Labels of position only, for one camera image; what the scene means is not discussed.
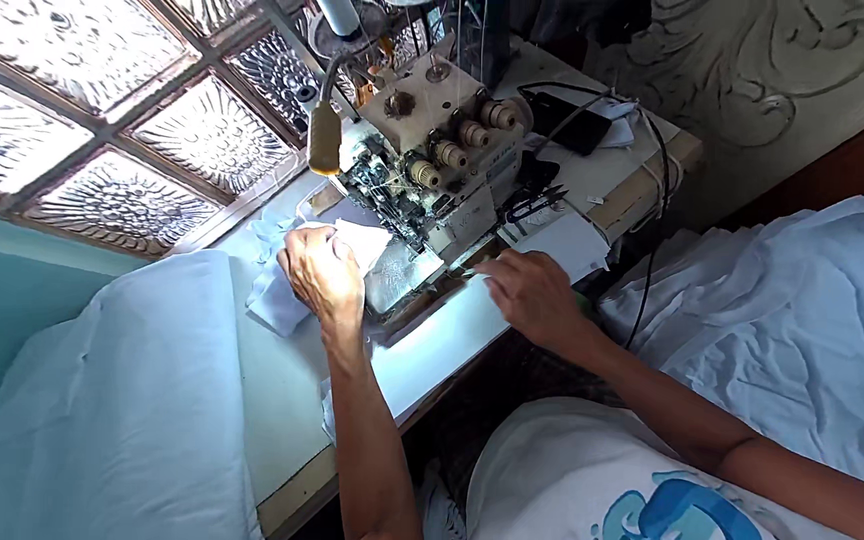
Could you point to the person's right hand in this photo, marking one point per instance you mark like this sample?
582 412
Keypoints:
541 300

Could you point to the person's left hand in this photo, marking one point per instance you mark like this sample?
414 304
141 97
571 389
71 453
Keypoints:
327 277

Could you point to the person's left fingers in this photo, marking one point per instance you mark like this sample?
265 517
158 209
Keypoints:
298 244

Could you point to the person's right thumb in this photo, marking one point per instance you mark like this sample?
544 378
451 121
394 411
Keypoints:
499 295

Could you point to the person's left thumb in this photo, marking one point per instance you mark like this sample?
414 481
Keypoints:
346 256

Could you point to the person's right fingers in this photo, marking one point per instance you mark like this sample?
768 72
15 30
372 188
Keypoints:
508 268

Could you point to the white fabric piece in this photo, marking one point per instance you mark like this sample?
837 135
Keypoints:
364 241

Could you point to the person's right forearm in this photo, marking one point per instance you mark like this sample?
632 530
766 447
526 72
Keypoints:
702 427

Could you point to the person's left forearm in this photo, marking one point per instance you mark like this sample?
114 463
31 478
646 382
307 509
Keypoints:
368 435

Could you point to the light blue fabric scrap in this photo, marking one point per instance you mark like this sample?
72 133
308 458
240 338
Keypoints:
271 234

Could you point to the stack of white fabric pieces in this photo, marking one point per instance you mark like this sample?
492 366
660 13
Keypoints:
568 246

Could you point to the black thread snips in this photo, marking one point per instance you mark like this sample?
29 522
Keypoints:
533 206

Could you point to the yellow gooseneck lamp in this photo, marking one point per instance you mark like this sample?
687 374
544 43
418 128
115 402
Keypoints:
324 142

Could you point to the overlock sewing machine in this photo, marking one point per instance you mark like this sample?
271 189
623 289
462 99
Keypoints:
432 127

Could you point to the black flat phone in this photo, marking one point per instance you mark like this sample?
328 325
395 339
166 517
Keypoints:
568 124

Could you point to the white sewing table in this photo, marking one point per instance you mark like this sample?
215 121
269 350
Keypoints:
274 405

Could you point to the patterned glass window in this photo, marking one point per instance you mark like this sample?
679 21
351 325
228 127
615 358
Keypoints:
169 142

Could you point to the small folded white cloth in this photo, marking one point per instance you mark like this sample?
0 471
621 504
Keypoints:
619 126

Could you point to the person's body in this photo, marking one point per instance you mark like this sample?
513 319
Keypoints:
597 480

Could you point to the white thread cone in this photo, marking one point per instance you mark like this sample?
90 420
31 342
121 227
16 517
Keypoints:
339 15

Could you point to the large folded white fabric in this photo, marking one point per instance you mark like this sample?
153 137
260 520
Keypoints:
132 412

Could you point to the dark hanging cloth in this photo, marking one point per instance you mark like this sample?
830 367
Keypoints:
597 19

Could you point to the large heap of white fabric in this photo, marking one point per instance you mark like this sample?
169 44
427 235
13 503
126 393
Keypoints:
784 322

